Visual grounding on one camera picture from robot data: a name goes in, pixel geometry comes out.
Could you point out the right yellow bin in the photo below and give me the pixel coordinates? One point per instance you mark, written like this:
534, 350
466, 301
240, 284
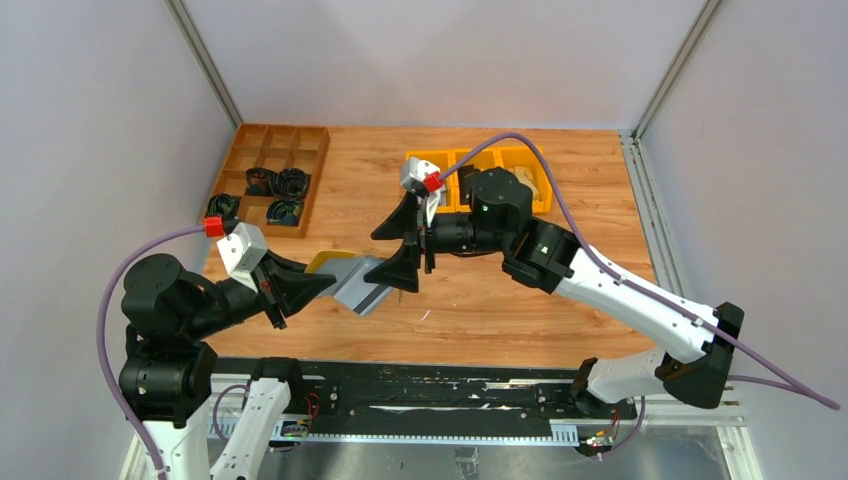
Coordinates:
523, 163

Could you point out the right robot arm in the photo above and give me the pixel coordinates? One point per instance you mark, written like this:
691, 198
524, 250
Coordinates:
693, 353

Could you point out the rolled dark blue tie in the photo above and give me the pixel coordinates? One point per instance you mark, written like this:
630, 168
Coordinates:
285, 213

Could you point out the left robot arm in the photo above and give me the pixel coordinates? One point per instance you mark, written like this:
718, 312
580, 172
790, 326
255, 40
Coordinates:
166, 381

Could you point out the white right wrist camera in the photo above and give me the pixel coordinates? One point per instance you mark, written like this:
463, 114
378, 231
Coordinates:
423, 179

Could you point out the yellow leather card holder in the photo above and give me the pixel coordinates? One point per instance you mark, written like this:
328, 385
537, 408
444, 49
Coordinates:
338, 264

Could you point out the tan card holder in bin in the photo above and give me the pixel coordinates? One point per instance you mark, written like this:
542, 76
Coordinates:
525, 176

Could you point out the black card holder in bin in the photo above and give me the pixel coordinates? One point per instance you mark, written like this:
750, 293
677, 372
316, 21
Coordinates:
465, 174

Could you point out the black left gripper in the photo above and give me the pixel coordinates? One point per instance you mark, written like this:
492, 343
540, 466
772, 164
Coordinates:
281, 278

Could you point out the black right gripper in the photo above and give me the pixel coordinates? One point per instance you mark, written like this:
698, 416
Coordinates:
399, 271

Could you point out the wooden compartment tray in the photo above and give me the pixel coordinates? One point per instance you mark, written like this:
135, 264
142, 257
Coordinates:
275, 147

